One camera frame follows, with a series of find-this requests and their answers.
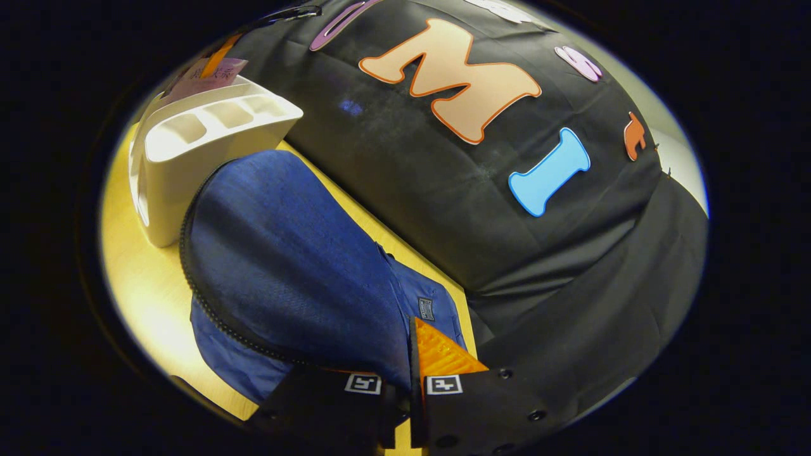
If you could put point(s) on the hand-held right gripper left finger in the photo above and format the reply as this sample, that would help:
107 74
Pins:
323 411

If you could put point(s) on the black backdrop cloth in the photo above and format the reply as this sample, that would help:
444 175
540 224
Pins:
412 190

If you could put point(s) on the white plastic bookshelf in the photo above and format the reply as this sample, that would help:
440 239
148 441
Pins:
190 183

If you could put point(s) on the pink cover book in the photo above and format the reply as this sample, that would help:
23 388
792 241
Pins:
212 79

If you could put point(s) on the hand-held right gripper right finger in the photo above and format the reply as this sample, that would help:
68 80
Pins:
414 380

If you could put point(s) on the blue schoolbag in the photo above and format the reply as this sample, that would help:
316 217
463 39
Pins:
285 253

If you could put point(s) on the black binder clip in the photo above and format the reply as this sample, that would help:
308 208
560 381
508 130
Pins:
291 14

